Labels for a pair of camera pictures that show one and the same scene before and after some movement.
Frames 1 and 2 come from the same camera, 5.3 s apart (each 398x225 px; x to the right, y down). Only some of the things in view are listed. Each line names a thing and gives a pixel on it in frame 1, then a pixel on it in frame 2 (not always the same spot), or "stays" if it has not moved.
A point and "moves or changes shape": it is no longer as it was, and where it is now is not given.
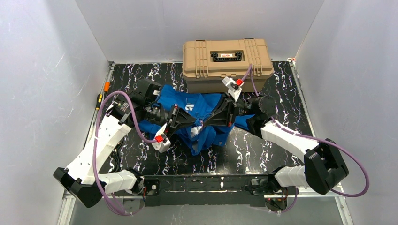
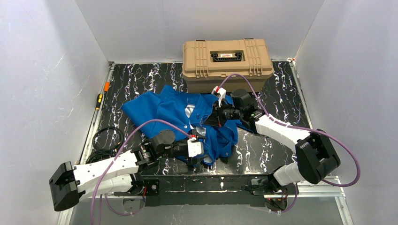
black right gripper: (230, 107) stays
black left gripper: (173, 115) to (193, 158)
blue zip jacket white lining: (195, 137) moves or changes shape
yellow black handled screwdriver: (99, 98) stays
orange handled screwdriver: (106, 86) stays
